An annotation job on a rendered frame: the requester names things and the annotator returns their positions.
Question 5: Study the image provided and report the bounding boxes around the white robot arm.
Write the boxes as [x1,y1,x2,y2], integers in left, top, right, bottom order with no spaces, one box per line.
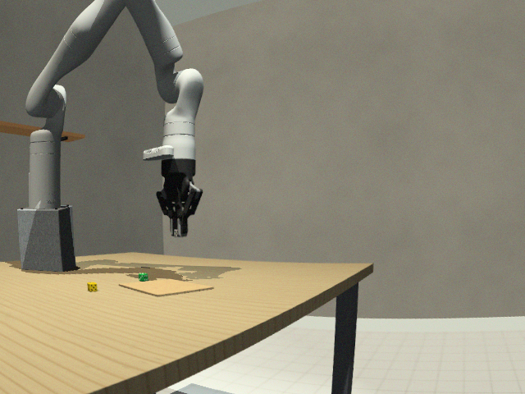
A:
[25,0,203,209]

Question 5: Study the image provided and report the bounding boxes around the tan square mat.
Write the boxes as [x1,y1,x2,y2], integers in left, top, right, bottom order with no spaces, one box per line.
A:
[119,279,214,297]

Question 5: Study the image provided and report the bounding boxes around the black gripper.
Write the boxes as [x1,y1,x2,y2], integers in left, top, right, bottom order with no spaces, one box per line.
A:
[156,158,203,236]

